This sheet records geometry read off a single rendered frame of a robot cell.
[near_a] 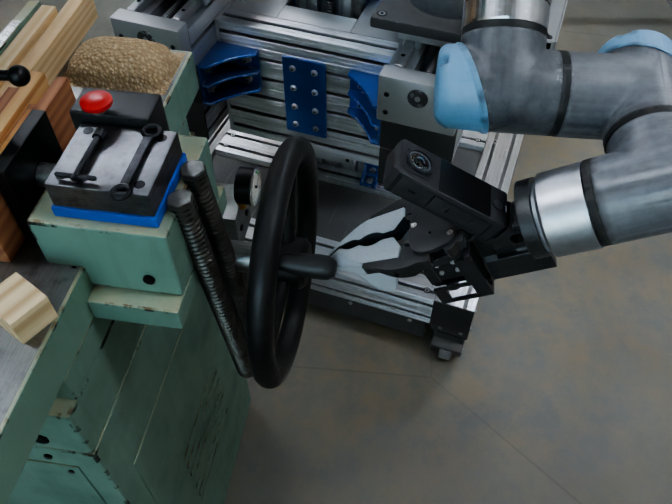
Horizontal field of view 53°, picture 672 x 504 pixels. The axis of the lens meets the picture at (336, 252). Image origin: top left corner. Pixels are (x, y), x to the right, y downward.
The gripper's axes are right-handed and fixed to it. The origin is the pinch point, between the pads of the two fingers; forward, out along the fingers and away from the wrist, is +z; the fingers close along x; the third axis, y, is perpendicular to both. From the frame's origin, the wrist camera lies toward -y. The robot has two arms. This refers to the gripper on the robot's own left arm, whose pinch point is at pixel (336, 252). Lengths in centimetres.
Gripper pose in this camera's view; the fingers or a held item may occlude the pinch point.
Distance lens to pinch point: 66.9
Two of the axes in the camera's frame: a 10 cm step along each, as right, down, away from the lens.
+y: 5.1, 5.9, 6.2
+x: 1.5, -7.7, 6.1
